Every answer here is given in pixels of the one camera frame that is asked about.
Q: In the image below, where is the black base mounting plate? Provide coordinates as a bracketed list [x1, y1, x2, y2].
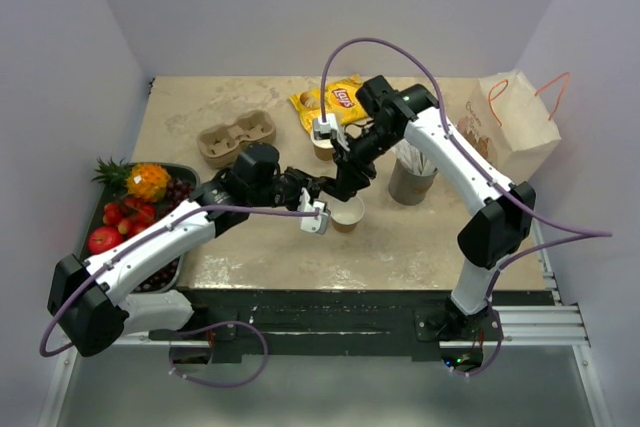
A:
[149, 287, 552, 363]

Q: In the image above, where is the grey fruit tray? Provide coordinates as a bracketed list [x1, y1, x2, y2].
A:
[74, 161, 202, 298]

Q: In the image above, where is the toy pineapple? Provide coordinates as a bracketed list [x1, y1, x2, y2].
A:
[93, 158, 171, 203]

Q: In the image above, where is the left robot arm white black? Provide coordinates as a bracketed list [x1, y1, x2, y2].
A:
[47, 143, 328, 357]

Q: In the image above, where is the large red apple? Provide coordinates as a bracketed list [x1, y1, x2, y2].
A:
[87, 226, 124, 255]

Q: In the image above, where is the brown paper takeout bag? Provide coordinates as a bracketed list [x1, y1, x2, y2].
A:
[448, 70, 570, 184]

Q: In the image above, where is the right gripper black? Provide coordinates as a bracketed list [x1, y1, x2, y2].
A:
[331, 123, 401, 198]

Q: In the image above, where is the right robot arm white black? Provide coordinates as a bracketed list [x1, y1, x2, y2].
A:
[312, 76, 536, 340]

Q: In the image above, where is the brown paper cup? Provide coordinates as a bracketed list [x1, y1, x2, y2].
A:
[312, 139, 335, 161]
[328, 196, 365, 233]

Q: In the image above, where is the small red fruits cluster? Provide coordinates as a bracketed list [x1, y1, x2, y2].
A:
[102, 197, 157, 237]

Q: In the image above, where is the dark grapes bunch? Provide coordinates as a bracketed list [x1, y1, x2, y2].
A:
[134, 178, 194, 293]

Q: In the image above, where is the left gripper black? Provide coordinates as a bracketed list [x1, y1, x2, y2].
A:
[250, 166, 326, 214]

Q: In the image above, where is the yellow Lays chips bag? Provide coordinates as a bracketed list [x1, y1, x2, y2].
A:
[290, 74, 368, 133]

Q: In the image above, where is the cardboard cup carrier tray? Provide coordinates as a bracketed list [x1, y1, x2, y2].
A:
[196, 109, 277, 169]

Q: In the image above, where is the grey straw holder cup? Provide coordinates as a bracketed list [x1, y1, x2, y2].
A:
[388, 159, 438, 206]

